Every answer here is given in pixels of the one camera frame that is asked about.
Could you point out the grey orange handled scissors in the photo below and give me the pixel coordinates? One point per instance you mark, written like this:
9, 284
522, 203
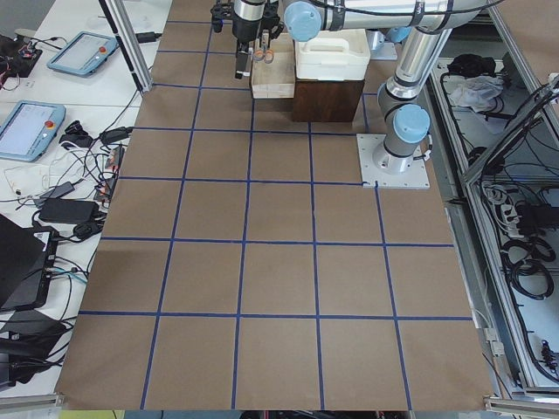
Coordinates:
265, 56

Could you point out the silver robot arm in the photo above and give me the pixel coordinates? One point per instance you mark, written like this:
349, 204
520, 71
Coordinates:
250, 19
430, 24

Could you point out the dark brown wooden cabinet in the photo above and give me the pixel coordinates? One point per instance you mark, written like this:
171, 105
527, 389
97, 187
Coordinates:
326, 101

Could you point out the white plastic tray box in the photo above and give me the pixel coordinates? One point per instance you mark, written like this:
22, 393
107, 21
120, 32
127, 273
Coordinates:
333, 56

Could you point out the blue teach pendant far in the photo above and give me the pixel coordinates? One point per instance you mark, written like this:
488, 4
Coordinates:
84, 54

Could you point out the blue teach pendant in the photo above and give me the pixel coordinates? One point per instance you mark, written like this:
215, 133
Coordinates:
84, 54
29, 129

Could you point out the blue teach pendant near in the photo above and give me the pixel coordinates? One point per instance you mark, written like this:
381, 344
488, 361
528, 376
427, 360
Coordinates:
29, 129

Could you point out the black power adapter brick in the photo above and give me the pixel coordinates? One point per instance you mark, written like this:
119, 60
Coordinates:
58, 210

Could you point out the black laptop on desk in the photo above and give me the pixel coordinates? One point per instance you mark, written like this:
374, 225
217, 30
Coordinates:
27, 255

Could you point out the wooden drawer with white handle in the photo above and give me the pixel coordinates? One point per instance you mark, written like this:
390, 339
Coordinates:
275, 80

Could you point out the aluminium frame post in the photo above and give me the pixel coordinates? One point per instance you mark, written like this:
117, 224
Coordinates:
119, 22

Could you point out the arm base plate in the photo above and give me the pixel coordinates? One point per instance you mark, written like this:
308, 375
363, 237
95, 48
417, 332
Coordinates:
380, 169

